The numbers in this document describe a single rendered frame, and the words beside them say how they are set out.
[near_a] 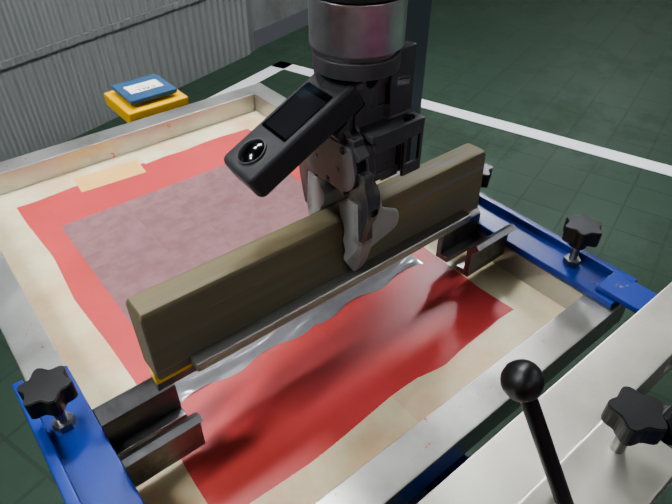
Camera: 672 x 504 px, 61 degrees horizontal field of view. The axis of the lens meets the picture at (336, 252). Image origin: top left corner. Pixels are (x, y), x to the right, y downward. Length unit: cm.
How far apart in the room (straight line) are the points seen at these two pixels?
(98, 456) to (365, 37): 41
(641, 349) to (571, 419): 12
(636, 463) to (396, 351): 28
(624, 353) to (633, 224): 214
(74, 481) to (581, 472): 40
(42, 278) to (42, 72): 241
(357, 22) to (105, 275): 50
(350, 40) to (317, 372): 36
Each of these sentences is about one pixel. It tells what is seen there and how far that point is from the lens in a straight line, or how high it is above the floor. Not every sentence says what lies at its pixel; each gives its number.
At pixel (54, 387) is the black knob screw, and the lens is 55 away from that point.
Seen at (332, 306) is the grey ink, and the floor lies 96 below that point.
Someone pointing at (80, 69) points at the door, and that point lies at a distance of 330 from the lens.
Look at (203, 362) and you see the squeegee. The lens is 50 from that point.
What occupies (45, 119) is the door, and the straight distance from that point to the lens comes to 324.
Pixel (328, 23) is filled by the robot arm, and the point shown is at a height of 132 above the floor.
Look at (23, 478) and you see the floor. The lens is 186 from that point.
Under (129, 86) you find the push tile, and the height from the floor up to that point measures 97.
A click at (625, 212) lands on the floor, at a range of 279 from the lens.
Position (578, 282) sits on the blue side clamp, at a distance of 73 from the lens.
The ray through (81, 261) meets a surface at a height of 95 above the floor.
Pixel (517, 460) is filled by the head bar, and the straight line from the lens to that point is 50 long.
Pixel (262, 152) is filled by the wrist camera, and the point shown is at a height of 123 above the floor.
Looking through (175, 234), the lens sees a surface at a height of 96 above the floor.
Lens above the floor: 145
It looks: 40 degrees down
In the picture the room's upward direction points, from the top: straight up
